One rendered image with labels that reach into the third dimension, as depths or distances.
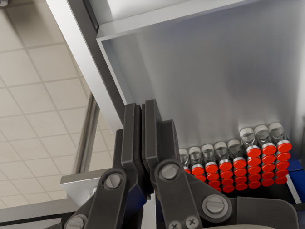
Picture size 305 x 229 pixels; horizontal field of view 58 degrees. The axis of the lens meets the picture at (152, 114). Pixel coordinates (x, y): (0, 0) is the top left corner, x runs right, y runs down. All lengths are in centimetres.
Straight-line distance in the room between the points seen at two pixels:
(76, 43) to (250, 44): 22
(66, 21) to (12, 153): 176
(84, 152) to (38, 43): 74
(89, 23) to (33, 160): 179
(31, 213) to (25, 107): 105
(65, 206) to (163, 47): 47
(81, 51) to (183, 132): 21
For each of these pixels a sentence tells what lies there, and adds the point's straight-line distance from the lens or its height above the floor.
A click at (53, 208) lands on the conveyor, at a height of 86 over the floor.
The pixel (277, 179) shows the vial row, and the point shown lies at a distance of 53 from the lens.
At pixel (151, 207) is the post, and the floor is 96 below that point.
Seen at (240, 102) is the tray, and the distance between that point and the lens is 43.
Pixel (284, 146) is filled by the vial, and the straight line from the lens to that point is 46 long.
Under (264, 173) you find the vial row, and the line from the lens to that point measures 50.
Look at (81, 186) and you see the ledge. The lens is 59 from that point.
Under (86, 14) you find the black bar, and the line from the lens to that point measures 32.
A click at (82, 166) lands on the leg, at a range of 81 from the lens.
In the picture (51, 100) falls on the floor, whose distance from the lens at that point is 163.
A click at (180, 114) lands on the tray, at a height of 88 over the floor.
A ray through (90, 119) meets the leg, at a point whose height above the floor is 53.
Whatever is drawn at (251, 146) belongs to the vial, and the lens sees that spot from 45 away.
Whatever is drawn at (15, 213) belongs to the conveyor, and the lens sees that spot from 77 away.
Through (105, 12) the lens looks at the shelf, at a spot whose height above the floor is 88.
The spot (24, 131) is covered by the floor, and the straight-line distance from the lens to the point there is 187.
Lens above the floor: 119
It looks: 47 degrees down
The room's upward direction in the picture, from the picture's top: 178 degrees clockwise
